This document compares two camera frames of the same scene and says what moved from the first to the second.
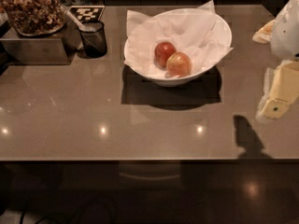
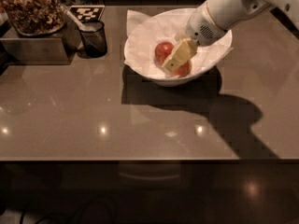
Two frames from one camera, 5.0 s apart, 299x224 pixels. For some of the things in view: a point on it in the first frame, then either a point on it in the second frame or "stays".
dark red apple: (162, 52) stays
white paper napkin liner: (192, 32) stays
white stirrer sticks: (72, 18) stays
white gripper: (286, 35) to (202, 28)
